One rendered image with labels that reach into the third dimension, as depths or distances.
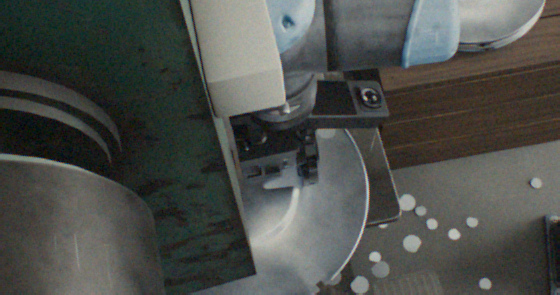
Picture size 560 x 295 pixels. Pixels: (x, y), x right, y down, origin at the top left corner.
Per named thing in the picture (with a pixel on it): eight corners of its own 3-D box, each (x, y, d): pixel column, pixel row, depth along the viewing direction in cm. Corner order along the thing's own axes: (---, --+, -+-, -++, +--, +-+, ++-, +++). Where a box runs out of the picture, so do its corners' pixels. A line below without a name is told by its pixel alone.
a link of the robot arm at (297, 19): (326, 29, 67) (215, 38, 67) (328, 99, 77) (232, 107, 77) (318, -52, 71) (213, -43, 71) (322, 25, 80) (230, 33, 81)
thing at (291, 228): (420, 208, 100) (420, 206, 99) (219, 373, 93) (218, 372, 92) (262, 43, 110) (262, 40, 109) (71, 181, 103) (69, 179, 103)
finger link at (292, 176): (262, 188, 101) (255, 153, 93) (312, 177, 102) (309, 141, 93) (267, 212, 100) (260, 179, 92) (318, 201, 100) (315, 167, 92)
